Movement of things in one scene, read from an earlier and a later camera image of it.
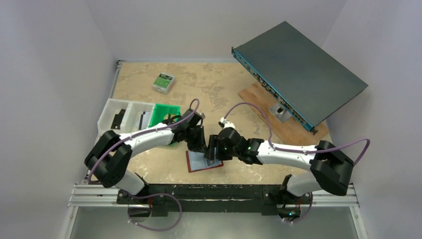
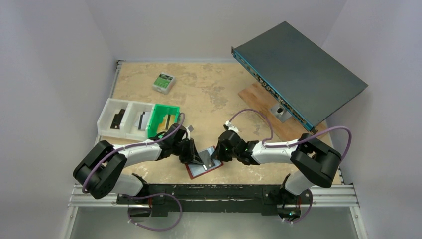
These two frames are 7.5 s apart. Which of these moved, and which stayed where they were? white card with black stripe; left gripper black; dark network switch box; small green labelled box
Moved: left gripper black
Stayed: white card with black stripe; small green labelled box; dark network switch box
